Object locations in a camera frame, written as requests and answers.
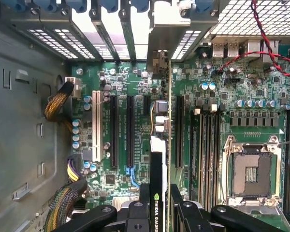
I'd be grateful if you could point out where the silver chipset heatsink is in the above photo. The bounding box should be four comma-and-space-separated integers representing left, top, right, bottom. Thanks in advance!
111, 196, 141, 210

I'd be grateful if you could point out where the black RAM slot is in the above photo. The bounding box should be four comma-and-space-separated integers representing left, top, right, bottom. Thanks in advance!
213, 103, 221, 206
190, 107, 201, 206
200, 103, 207, 206
206, 103, 214, 206
285, 111, 290, 222

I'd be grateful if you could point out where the metal socket cover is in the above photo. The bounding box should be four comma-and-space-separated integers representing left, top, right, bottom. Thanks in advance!
228, 196, 282, 218

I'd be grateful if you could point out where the CPU socket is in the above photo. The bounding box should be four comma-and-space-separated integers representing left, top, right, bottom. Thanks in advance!
221, 134, 284, 201

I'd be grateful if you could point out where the white expansion slot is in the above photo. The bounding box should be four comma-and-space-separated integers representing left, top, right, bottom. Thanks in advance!
91, 90, 102, 163

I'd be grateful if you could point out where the short black expansion slot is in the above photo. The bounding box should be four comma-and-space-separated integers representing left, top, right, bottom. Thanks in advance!
143, 95, 151, 116

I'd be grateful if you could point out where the green Dell motherboard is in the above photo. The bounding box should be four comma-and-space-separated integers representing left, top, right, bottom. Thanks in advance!
71, 41, 290, 232

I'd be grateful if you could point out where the open PC case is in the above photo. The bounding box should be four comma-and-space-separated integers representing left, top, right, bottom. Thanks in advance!
0, 0, 290, 232

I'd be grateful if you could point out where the blue slot retention clip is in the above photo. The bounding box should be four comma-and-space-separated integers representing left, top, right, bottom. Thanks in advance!
6, 0, 25, 12
130, 0, 149, 13
65, 0, 87, 14
99, 0, 123, 14
33, 0, 58, 13
195, 0, 219, 14

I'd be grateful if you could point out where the braided power cable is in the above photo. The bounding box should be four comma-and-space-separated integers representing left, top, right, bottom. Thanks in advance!
43, 76, 83, 135
42, 154, 89, 232

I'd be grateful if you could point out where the red black twisted wire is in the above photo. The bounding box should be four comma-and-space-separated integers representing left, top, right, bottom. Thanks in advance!
217, 0, 290, 77

